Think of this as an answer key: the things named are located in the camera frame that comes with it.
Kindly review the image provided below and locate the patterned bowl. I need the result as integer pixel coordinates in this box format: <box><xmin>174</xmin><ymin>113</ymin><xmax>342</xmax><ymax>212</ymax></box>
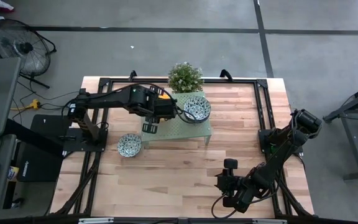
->
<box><xmin>116</xmin><ymin>133</ymin><xmax>143</xmax><ymax>158</ymax></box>

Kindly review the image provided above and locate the potted green plant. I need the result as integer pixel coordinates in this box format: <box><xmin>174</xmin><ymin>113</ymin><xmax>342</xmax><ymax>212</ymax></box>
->
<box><xmin>167</xmin><ymin>61</ymin><xmax>204</xmax><ymax>94</ymax></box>

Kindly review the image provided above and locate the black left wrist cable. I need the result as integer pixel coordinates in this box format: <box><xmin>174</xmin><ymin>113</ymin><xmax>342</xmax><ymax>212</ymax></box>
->
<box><xmin>176</xmin><ymin>105</ymin><xmax>199</xmax><ymax>124</ymax></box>

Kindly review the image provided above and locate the black metal side table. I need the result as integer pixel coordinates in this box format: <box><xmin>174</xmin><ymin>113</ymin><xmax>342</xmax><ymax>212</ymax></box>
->
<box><xmin>323</xmin><ymin>79</ymin><xmax>358</xmax><ymax>182</ymax></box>

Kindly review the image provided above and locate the black aluminium table frame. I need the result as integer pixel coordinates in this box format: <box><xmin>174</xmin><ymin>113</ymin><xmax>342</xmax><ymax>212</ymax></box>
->
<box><xmin>50</xmin><ymin>76</ymin><xmax>315</xmax><ymax>218</ymax></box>

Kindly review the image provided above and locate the black case with white logo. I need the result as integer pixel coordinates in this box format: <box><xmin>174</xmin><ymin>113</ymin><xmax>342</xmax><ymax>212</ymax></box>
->
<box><xmin>16</xmin><ymin>114</ymin><xmax>71</xmax><ymax>183</ymax></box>

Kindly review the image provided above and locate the yellow power cord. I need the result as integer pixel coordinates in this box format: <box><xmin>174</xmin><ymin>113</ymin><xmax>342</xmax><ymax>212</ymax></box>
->
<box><xmin>10</xmin><ymin>98</ymin><xmax>42</xmax><ymax>112</ymax></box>

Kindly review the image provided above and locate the green perforated metal shelf rack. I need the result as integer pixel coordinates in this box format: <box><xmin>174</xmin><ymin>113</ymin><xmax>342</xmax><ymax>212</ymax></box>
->
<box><xmin>140</xmin><ymin>90</ymin><xmax>213</xmax><ymax>149</ymax></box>

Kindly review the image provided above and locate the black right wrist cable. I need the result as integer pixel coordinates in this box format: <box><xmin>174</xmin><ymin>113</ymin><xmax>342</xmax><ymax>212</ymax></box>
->
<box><xmin>211</xmin><ymin>186</ymin><xmax>279</xmax><ymax>220</ymax></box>

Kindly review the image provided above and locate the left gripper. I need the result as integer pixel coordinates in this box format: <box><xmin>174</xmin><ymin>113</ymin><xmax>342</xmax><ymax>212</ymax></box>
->
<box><xmin>141</xmin><ymin>86</ymin><xmax>179</xmax><ymax>135</ymax></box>

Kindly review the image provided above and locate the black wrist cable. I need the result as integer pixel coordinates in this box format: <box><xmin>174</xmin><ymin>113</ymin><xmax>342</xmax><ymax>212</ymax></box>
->
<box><xmin>176</xmin><ymin>105</ymin><xmax>199</xmax><ymax>124</ymax></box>
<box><xmin>211</xmin><ymin>186</ymin><xmax>279</xmax><ymax>220</ymax></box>

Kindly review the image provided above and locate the black floor fan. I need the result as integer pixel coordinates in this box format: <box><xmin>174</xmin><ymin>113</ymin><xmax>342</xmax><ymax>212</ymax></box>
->
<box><xmin>0</xmin><ymin>18</ymin><xmax>57</xmax><ymax>90</ymax></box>

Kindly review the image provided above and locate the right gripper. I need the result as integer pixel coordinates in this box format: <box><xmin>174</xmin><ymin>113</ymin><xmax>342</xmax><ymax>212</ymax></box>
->
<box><xmin>214</xmin><ymin>157</ymin><xmax>248</xmax><ymax>214</ymax></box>

